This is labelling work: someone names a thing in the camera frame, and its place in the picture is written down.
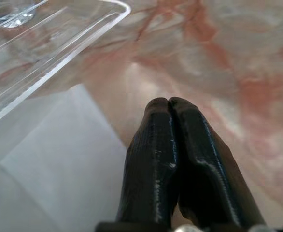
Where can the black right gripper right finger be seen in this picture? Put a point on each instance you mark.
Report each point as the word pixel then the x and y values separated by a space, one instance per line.
pixel 204 174

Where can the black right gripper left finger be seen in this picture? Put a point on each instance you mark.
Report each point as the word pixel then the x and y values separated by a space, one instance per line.
pixel 151 157

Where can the clear acrylic tray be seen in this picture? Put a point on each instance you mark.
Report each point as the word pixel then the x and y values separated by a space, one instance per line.
pixel 59 46

